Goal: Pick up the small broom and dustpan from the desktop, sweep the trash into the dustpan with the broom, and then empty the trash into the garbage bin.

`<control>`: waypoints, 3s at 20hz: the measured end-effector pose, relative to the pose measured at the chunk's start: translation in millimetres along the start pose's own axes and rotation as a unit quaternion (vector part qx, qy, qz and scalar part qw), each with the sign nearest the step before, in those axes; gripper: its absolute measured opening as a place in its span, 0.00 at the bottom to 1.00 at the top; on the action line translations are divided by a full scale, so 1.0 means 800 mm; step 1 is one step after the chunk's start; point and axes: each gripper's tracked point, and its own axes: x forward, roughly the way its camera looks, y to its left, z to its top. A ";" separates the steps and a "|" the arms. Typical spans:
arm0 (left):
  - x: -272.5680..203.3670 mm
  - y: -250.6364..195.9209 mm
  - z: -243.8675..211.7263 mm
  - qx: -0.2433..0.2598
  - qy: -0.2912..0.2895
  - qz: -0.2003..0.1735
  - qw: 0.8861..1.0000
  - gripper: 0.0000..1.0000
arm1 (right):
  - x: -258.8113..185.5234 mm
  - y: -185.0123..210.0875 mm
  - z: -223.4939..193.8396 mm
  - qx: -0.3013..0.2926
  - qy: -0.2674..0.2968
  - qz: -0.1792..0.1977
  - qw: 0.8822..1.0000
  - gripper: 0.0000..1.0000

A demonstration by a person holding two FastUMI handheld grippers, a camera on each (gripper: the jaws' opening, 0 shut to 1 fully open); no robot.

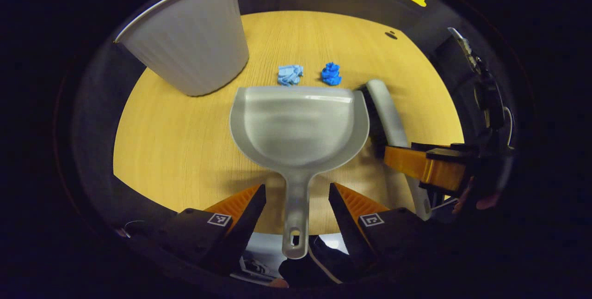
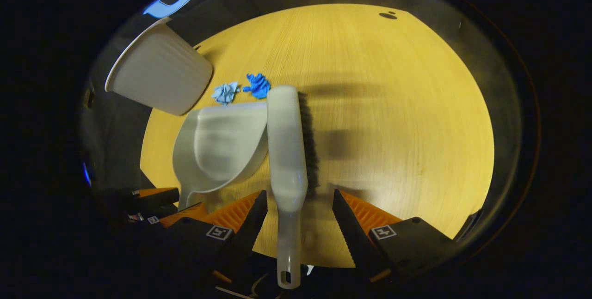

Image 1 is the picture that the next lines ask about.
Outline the metal bracket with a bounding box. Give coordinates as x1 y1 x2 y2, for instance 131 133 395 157
448 27 482 74

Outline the white garbage bin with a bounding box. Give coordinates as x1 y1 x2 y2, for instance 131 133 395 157
114 0 250 97

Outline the small white broom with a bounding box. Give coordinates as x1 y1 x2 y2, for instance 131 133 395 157
358 79 433 221

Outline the light blue paper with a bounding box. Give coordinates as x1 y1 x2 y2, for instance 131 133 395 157
277 64 304 87

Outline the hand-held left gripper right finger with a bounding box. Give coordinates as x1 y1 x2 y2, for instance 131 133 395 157
328 182 428 271

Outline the white dustpan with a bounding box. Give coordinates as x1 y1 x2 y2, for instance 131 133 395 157
230 85 370 260

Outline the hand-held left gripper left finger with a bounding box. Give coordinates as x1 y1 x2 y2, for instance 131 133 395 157
156 183 268 275

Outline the wooden desktop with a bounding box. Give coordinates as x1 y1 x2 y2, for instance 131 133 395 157
113 10 465 236

